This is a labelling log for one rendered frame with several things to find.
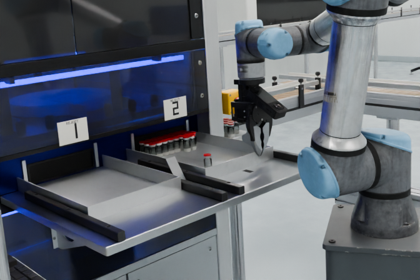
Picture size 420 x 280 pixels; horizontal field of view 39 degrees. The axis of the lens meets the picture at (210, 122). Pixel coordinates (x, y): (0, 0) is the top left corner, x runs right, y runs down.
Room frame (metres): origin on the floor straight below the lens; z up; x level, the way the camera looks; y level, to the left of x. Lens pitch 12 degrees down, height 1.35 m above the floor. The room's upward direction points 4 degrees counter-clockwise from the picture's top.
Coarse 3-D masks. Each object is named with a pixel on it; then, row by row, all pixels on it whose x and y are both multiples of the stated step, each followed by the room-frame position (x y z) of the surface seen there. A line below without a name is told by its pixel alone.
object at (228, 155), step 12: (204, 144) 1.80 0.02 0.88; (216, 144) 1.77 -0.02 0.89; (228, 144) 1.73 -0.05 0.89; (240, 144) 1.69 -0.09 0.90; (132, 156) 1.65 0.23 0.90; (144, 156) 1.61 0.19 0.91; (156, 156) 1.57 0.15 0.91; (168, 156) 1.68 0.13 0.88; (180, 156) 1.67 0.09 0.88; (192, 156) 1.67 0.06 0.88; (216, 156) 1.65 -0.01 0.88; (228, 156) 1.64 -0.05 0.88; (240, 156) 1.52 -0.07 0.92; (252, 156) 1.55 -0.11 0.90; (264, 156) 1.58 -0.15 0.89; (192, 168) 1.46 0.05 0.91; (204, 168) 1.43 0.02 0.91; (216, 168) 1.45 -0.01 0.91; (228, 168) 1.48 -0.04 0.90; (240, 168) 1.51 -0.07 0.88
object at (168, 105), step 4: (184, 96) 1.73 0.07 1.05; (164, 100) 1.68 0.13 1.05; (168, 100) 1.69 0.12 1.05; (172, 100) 1.70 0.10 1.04; (176, 100) 1.71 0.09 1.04; (180, 100) 1.72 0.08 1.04; (184, 100) 1.73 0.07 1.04; (164, 104) 1.68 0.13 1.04; (168, 104) 1.69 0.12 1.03; (172, 104) 1.70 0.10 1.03; (176, 104) 1.71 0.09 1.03; (180, 104) 1.72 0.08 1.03; (184, 104) 1.73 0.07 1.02; (164, 108) 1.68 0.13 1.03; (168, 108) 1.69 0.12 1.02; (180, 108) 1.72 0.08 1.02; (184, 108) 1.73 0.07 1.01; (164, 112) 1.68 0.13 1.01; (168, 112) 1.69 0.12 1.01; (172, 112) 1.70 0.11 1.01; (180, 112) 1.72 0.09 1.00; (184, 112) 1.73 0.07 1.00; (164, 116) 1.68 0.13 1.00; (168, 116) 1.69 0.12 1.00; (172, 116) 1.70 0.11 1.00; (176, 116) 1.71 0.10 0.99; (180, 116) 1.72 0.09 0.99
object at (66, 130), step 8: (72, 120) 1.48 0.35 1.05; (80, 120) 1.49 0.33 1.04; (64, 128) 1.46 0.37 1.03; (72, 128) 1.48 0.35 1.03; (80, 128) 1.49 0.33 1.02; (64, 136) 1.46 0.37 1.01; (72, 136) 1.48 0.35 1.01; (80, 136) 1.49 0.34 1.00; (88, 136) 1.51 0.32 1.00; (64, 144) 1.46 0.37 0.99
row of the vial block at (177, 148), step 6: (192, 132) 1.77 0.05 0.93; (168, 138) 1.72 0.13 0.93; (174, 138) 1.72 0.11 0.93; (180, 138) 1.74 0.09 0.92; (150, 144) 1.66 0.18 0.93; (156, 144) 1.68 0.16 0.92; (162, 144) 1.69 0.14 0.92; (168, 144) 1.70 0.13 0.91; (174, 144) 1.72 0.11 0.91; (180, 144) 1.74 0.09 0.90; (150, 150) 1.66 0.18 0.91; (156, 150) 1.67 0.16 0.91; (162, 150) 1.69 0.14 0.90; (168, 150) 1.70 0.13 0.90; (174, 150) 1.72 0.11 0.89; (180, 150) 1.73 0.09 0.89; (162, 156) 1.68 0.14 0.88
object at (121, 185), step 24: (96, 168) 1.60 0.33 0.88; (120, 168) 1.56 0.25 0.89; (144, 168) 1.48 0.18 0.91; (48, 192) 1.33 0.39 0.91; (72, 192) 1.40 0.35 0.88; (96, 192) 1.39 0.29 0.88; (120, 192) 1.38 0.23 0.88; (144, 192) 1.30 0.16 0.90; (168, 192) 1.35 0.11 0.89; (96, 216) 1.21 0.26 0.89
